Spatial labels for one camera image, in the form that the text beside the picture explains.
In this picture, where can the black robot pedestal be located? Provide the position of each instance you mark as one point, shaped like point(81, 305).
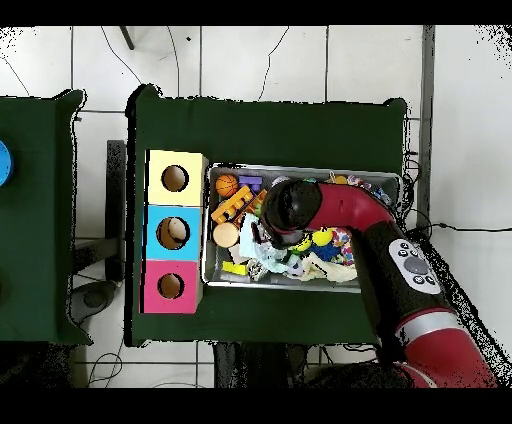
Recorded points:
point(256, 364)

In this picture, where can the wooden box with three holes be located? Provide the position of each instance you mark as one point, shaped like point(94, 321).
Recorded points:
point(154, 240)

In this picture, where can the dark metal leg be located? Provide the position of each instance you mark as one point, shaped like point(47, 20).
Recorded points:
point(127, 38)

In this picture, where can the colourful dotted cloth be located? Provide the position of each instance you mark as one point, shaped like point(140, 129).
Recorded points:
point(344, 248)

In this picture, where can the cream cloth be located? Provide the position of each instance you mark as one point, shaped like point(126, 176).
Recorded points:
point(332, 272)

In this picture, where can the dark green table cloth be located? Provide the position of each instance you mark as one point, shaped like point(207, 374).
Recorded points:
point(260, 132)
point(36, 240)

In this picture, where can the large yellow ball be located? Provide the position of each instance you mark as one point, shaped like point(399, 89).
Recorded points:
point(322, 236)

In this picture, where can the round wooden cylinder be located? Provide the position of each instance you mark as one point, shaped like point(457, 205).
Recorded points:
point(226, 235)

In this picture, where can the crumpled silver foil packet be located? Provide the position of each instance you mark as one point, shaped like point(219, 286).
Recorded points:
point(258, 268)

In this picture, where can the blue round object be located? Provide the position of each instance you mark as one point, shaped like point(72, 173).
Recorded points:
point(4, 164)

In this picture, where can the small yellow ball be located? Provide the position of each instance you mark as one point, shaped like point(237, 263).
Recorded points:
point(302, 244)

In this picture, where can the mint green cloth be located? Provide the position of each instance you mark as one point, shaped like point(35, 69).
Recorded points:
point(260, 252)

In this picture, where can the orange toy brick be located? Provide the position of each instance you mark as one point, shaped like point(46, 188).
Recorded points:
point(232, 204)

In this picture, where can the yellow block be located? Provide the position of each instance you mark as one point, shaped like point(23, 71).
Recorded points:
point(235, 268)

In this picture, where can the orange mini basketball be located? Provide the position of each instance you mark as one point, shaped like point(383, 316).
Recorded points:
point(227, 186)

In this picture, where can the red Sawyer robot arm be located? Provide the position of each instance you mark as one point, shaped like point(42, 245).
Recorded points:
point(352, 204)

